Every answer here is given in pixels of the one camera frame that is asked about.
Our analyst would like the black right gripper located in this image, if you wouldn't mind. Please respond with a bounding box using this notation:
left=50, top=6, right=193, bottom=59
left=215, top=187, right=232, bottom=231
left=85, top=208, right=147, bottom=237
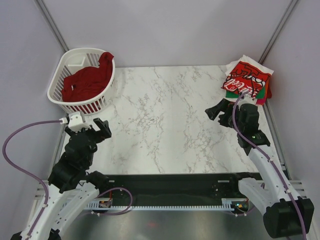
left=205, top=98, right=244, bottom=133

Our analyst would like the white Coca-Cola t-shirt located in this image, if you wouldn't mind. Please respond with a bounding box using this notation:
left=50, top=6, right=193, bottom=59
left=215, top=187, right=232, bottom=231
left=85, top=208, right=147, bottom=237
left=221, top=55, right=274, bottom=99

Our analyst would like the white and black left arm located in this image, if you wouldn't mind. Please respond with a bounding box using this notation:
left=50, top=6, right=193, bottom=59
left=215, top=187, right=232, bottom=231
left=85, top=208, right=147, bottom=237
left=11, top=116, right=112, bottom=240

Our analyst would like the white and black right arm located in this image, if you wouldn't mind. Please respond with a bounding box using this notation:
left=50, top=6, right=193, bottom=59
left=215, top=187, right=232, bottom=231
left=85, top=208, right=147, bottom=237
left=205, top=98, right=315, bottom=239

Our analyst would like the pink folded t-shirt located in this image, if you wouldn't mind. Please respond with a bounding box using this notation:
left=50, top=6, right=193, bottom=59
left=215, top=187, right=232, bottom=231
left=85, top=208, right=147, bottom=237
left=255, top=98, right=266, bottom=106

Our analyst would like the green folded t-shirt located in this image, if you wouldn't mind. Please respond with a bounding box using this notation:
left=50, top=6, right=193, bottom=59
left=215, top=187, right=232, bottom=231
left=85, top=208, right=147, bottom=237
left=225, top=87, right=268, bottom=99

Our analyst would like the dark red folded t-shirt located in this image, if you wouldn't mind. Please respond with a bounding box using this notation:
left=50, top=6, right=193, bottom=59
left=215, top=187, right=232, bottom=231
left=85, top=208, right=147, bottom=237
left=266, top=81, right=272, bottom=99

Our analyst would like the orange folded t-shirt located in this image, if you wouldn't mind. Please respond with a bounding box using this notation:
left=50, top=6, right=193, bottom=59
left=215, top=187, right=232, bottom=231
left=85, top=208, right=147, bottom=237
left=265, top=81, right=269, bottom=95

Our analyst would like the red t-shirt in basket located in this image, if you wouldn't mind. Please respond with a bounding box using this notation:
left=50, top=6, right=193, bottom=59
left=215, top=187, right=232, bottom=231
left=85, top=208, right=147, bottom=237
left=61, top=52, right=114, bottom=103

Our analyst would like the white plastic laundry basket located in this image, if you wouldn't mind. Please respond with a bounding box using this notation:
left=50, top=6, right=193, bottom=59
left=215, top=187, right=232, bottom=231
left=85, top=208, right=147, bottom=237
left=47, top=47, right=116, bottom=115

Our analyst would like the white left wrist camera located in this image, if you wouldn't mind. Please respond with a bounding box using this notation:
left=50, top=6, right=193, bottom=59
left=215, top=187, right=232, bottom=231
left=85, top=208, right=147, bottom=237
left=59, top=111, right=92, bottom=133

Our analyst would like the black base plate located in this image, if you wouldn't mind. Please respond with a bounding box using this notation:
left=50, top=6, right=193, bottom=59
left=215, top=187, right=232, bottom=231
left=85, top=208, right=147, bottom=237
left=99, top=172, right=261, bottom=208

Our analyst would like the white slotted cable duct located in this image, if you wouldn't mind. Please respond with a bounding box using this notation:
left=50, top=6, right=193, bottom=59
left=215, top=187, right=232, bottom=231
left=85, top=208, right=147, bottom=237
left=84, top=198, right=250, bottom=211

